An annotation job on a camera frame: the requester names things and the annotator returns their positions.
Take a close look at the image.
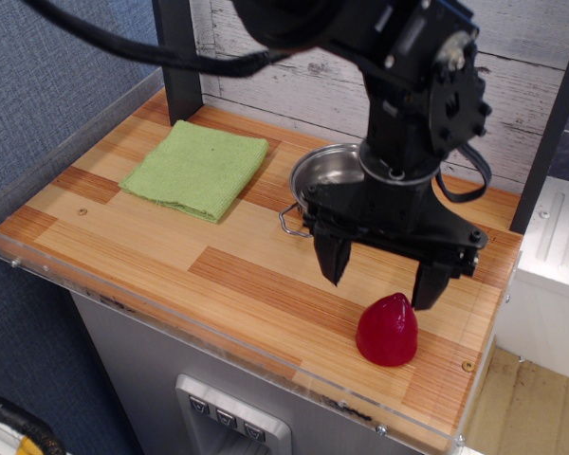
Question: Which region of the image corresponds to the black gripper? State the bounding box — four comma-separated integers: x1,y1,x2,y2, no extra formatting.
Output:
303,167,487,311

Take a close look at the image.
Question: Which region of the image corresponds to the red toy potato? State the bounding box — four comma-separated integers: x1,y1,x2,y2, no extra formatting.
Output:
356,293,418,367

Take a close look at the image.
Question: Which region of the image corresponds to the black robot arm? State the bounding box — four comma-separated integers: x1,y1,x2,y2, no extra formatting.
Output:
31,1,492,310

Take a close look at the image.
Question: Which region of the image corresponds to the green folded cloth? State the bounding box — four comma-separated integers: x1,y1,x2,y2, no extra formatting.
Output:
119,120,268,223

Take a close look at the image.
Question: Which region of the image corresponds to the clear acrylic guard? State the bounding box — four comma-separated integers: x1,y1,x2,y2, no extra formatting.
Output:
0,72,521,454

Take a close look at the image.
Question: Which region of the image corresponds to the stainless steel pot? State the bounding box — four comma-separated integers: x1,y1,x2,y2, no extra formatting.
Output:
279,143,364,238

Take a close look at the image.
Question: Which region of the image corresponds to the white toy sink counter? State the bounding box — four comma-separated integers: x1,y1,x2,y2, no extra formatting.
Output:
494,177,569,377

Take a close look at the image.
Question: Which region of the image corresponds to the grey cabinet with dispenser panel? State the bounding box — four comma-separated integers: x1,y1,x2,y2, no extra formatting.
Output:
73,294,414,454

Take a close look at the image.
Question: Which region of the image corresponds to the yellow tape object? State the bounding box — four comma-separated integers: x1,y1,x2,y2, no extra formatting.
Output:
15,436,43,455

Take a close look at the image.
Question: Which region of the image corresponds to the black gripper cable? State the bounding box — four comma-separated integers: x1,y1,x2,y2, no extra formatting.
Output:
436,141,491,205

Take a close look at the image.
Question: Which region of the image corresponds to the black post right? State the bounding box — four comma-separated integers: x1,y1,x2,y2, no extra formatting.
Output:
509,61,569,234

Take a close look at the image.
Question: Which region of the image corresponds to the black braided cable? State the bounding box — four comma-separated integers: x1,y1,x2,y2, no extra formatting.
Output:
0,402,67,455

